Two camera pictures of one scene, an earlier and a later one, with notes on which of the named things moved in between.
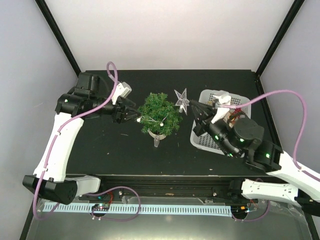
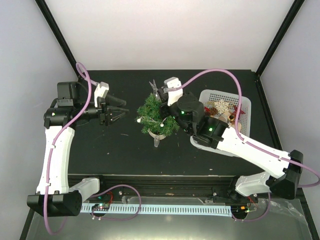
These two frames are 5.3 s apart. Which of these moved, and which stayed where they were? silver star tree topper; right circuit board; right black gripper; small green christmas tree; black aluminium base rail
Moved: silver star tree topper; right black gripper
Stayed: small green christmas tree; right circuit board; black aluminium base rail
